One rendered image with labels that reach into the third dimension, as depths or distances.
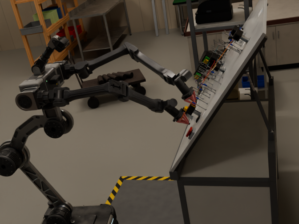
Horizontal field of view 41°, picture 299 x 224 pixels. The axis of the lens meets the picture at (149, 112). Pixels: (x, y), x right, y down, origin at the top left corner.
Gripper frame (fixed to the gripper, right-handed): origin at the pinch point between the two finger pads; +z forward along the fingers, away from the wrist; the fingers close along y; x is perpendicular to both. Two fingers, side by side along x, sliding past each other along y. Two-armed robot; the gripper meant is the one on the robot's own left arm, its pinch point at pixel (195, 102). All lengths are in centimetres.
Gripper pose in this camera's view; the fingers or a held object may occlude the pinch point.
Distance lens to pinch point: 257.9
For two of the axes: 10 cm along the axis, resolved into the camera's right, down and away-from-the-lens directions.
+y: 2.7, -4.9, 8.3
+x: -7.4, 4.5, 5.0
